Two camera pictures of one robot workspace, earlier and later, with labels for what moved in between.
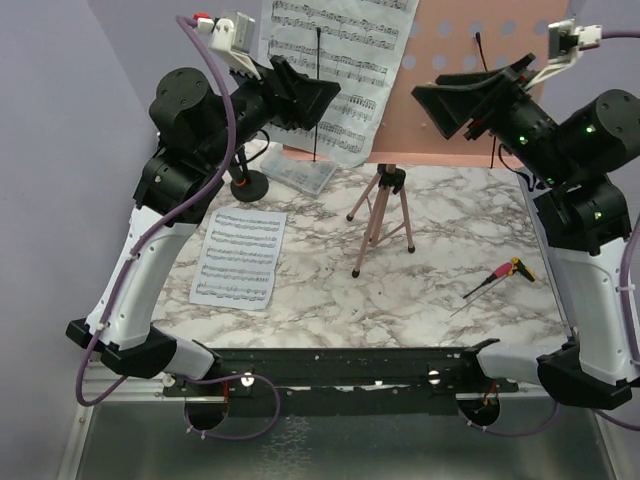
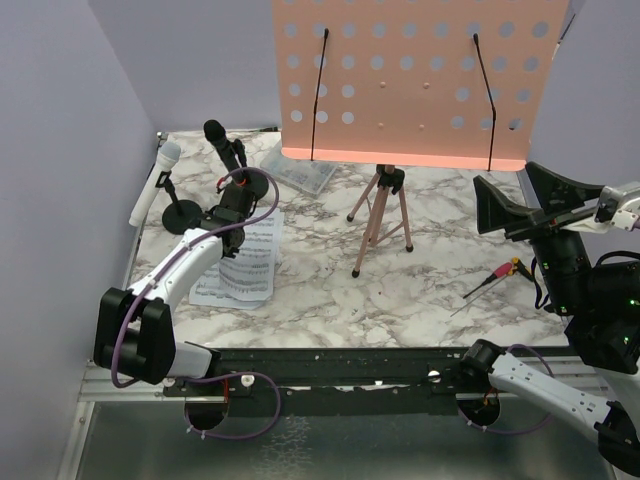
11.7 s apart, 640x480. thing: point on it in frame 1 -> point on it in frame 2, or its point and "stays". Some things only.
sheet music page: [353, 42] -> [250, 275]
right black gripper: [451, 106] -> [555, 194]
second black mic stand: [247, 186] stays
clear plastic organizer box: [303, 170] stays
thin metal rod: [477, 297] stays
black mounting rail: [347, 381] stays
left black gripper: [307, 94] -> [210, 212]
